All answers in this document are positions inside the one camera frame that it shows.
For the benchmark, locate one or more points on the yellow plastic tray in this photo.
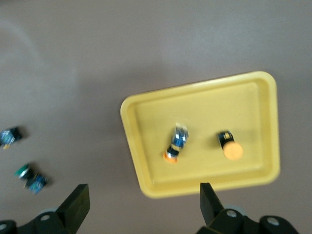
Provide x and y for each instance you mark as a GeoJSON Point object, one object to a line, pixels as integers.
{"type": "Point", "coordinates": [207, 109]}

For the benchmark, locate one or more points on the yellow push button switch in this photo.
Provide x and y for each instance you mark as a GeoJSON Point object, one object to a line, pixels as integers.
{"type": "Point", "coordinates": [232, 151]}
{"type": "Point", "coordinates": [179, 140]}

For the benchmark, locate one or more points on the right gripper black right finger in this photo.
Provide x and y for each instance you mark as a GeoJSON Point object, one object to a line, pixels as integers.
{"type": "Point", "coordinates": [209, 207]}

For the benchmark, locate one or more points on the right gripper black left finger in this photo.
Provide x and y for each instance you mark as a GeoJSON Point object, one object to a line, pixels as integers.
{"type": "Point", "coordinates": [73, 209]}

